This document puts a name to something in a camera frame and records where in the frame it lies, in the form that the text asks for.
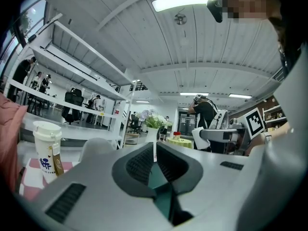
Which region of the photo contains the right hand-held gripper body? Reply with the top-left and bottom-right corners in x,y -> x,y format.
200,107 -> 267,154

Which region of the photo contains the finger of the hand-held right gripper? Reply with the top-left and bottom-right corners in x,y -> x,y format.
192,127 -> 211,151

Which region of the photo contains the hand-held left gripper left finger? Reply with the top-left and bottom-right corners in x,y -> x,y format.
111,142 -> 157,198

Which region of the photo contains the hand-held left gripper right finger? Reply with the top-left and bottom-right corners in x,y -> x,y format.
156,142 -> 204,195

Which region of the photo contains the person's right forearm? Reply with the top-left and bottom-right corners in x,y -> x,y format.
247,123 -> 292,155

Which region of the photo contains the yellow round table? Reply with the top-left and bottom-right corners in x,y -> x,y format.
167,137 -> 193,150

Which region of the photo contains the white vase with flowers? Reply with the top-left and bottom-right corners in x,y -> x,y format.
137,108 -> 174,159

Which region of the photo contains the black office chair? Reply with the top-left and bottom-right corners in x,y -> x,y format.
61,87 -> 85,126
128,114 -> 143,134

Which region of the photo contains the long ceiling light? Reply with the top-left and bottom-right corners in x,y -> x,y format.
228,93 -> 253,99
180,91 -> 209,97

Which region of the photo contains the light grey chair back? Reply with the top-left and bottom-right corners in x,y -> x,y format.
78,137 -> 117,163

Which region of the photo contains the person's white shirt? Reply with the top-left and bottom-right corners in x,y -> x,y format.
240,42 -> 308,231

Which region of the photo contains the white paper cup with tag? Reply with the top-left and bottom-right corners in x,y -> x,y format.
32,120 -> 64,184

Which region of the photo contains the pink checkered cloth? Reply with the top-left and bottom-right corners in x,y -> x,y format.
18,157 -> 81,197

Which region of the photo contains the white metal shelf rack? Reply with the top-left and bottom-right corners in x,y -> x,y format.
6,13 -> 138,149

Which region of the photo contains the round ceiling fixture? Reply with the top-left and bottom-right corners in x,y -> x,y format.
174,13 -> 188,26

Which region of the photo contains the pink cushion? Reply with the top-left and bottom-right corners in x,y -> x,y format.
0,92 -> 29,193

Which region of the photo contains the person's head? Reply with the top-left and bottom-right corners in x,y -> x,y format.
221,0 -> 289,48

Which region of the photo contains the large ceiling light panel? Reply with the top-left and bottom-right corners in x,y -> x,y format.
151,0 -> 218,13

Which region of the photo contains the window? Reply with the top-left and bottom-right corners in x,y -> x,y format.
0,0 -> 47,72

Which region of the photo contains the white wall shelf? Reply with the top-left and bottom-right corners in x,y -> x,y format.
261,104 -> 288,130

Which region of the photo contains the black head camera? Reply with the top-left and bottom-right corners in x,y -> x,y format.
206,0 -> 225,23

